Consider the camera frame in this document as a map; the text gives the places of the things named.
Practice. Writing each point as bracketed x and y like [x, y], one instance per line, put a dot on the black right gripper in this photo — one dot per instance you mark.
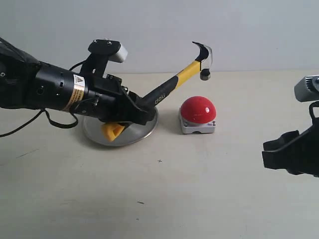
[297, 153]

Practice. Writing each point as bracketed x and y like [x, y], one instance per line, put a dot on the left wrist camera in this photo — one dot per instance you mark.
[110, 48]

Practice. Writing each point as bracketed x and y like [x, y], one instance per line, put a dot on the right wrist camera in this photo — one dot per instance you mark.
[307, 89]

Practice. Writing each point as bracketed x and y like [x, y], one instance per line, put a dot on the yellow black claw hammer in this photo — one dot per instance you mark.
[147, 104]

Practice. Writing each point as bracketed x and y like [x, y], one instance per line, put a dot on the round steel plate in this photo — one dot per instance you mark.
[134, 133]

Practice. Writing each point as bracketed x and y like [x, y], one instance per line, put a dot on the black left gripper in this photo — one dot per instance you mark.
[104, 99]

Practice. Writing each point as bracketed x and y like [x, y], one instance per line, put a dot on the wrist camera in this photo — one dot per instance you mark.
[307, 89]
[110, 48]

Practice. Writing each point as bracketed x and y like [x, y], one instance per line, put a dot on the red dome push button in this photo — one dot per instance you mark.
[197, 114]

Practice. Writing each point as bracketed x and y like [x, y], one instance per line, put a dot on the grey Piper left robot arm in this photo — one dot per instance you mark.
[28, 83]

